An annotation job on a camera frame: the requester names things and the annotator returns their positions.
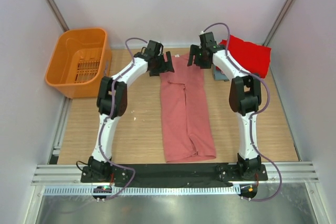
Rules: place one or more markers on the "grey folded t shirt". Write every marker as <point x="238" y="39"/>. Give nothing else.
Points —
<point x="218" y="75"/>

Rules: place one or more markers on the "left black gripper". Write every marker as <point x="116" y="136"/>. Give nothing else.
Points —
<point x="168" y="67"/>

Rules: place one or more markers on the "orange plastic basket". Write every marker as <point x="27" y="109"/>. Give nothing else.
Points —
<point x="80" y="59"/>

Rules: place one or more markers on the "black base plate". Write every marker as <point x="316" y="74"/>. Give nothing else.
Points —
<point x="171" y="173"/>

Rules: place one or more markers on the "aluminium frame rail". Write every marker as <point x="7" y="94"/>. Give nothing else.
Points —
<point x="291" y="172"/>

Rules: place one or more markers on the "white slotted cable duct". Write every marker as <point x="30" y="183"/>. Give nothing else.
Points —
<point x="95" y="190"/>

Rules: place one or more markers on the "pink t shirt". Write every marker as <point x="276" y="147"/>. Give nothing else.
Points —
<point x="186" y="129"/>

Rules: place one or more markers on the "red folded t shirt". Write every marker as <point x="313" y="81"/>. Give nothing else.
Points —
<point x="254" y="58"/>

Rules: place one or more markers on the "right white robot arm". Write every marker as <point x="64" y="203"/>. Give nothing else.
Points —
<point x="244" y="98"/>

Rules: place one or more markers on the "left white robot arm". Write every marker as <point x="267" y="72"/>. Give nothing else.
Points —
<point x="112" y="101"/>

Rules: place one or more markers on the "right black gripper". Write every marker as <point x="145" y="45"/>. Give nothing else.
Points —
<point x="196" y="49"/>

